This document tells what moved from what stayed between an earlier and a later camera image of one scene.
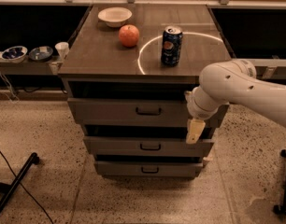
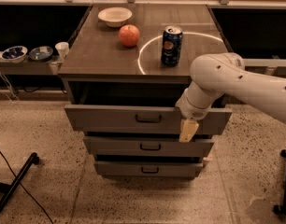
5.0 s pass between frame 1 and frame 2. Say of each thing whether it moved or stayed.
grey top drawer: moved
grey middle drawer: stayed
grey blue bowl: stayed
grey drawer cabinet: stayed
